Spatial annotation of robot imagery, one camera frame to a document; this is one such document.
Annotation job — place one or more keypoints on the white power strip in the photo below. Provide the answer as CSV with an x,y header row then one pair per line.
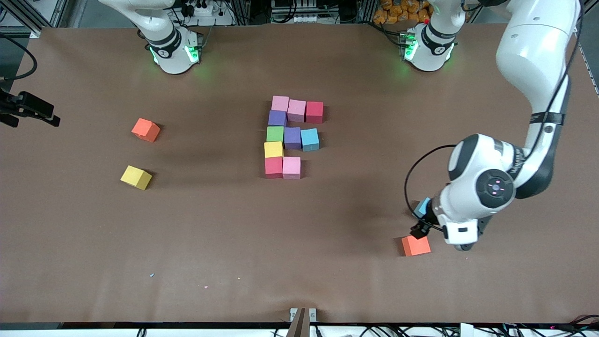
x,y
210,21

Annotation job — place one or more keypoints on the brown paper table cover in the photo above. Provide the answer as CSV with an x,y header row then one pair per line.
x,y
299,257

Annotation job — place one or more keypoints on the orange foam cube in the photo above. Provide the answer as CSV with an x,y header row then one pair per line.
x,y
146,131
416,245

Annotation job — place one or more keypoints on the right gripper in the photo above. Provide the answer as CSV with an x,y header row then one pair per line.
x,y
29,105

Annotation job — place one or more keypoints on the orange snack bags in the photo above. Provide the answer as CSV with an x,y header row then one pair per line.
x,y
402,14

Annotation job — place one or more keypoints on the purple foam cube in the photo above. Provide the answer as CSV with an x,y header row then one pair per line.
x,y
278,118
293,138

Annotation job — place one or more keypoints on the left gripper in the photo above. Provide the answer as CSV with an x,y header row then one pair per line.
x,y
427,220

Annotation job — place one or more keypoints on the red foam cube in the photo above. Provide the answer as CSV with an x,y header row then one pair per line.
x,y
314,112
273,167

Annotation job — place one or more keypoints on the white electronic device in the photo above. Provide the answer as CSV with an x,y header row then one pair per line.
x,y
299,18

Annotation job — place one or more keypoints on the pink foam cube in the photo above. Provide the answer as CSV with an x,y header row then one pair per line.
x,y
296,111
291,167
280,104

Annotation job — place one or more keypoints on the yellow foam cube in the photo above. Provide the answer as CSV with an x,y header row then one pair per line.
x,y
136,177
273,150

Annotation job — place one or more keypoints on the blue foam cube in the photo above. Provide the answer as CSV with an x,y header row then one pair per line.
x,y
310,139
422,207

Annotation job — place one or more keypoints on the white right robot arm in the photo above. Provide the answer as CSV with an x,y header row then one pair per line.
x,y
173,63

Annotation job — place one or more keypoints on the aluminium frame post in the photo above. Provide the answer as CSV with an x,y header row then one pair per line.
x,y
35,32
580,25

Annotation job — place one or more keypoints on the green foam cube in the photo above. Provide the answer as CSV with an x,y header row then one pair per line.
x,y
275,134

